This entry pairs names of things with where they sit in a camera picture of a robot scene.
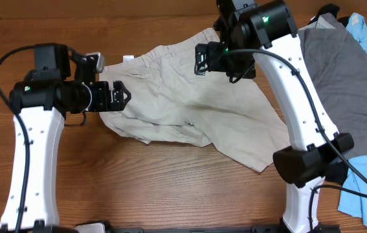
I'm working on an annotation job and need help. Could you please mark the grey t-shirt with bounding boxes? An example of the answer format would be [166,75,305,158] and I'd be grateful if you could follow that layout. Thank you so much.
[298,13,367,159]

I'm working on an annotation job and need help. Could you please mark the beige shorts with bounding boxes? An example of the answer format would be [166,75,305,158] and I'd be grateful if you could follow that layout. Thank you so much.
[100,28,289,172]

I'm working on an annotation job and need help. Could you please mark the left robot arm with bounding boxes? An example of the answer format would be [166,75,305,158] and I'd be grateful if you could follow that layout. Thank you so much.
[0,43,131,232]

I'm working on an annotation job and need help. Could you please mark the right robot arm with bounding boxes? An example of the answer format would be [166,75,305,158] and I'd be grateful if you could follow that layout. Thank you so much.
[194,0,354,232]

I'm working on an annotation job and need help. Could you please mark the black garment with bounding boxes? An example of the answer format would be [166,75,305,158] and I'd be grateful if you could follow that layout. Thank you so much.
[308,3,350,27]

